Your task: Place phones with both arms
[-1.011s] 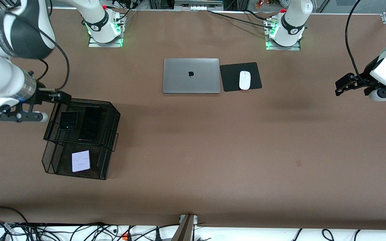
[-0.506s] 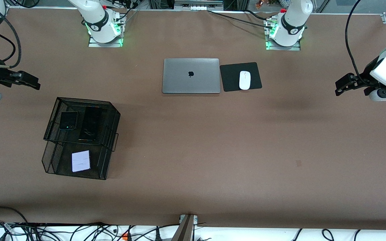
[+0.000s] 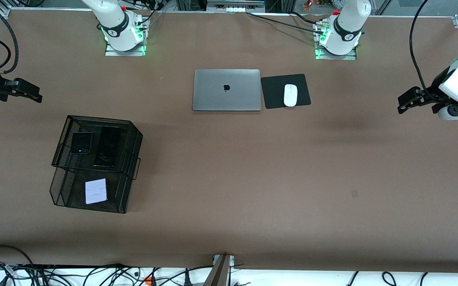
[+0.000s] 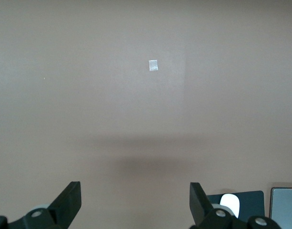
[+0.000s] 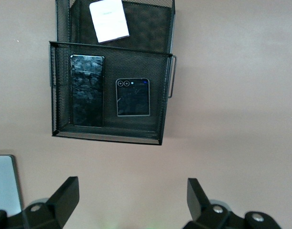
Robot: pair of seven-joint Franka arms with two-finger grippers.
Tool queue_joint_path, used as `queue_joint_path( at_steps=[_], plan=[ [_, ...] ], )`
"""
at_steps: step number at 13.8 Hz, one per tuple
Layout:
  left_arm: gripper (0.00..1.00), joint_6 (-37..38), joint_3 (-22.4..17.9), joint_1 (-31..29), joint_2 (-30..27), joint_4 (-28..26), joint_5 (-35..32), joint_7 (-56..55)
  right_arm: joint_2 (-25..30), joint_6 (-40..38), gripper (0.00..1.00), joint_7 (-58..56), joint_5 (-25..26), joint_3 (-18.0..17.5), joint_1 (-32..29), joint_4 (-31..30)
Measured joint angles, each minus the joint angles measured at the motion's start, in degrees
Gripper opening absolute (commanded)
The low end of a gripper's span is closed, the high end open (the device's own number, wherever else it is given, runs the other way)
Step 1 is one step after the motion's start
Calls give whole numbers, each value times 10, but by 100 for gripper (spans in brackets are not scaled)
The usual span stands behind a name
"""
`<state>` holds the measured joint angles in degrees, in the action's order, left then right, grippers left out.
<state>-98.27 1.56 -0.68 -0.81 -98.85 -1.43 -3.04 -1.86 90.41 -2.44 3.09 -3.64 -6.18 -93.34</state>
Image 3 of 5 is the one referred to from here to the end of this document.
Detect small black flip phone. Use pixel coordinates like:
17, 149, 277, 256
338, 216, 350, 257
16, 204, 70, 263
70, 132, 93, 154

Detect long black smartphone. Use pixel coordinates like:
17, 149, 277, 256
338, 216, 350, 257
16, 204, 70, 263
93, 126, 121, 168

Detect lavender flip phone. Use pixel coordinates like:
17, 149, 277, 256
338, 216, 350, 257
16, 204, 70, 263
85, 178, 108, 205

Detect black two-tier mesh tray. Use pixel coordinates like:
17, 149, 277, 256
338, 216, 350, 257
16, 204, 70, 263
49, 115, 143, 214

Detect white computer mouse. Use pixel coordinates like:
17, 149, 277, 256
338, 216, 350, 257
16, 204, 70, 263
284, 84, 298, 107

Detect black mouse pad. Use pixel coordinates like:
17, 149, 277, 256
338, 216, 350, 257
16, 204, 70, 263
261, 73, 312, 109

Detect silver closed laptop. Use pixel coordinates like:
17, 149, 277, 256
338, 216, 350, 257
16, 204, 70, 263
192, 69, 262, 112

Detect silver power strip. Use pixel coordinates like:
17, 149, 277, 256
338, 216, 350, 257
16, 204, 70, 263
207, 0, 265, 12

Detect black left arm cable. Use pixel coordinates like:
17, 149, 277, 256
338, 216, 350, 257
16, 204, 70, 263
410, 0, 440, 104

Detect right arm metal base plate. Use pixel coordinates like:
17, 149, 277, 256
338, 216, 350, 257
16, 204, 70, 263
105, 18, 147, 56

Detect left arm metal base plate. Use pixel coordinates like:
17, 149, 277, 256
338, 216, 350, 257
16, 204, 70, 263
314, 20, 357, 61

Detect long black table cable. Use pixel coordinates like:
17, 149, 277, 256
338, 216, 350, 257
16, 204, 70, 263
246, 12, 324, 33

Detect thick black cable loop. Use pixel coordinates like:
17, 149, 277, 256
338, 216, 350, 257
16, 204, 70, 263
0, 245, 35, 267

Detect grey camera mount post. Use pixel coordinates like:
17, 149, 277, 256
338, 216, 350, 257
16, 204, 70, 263
203, 254, 235, 286

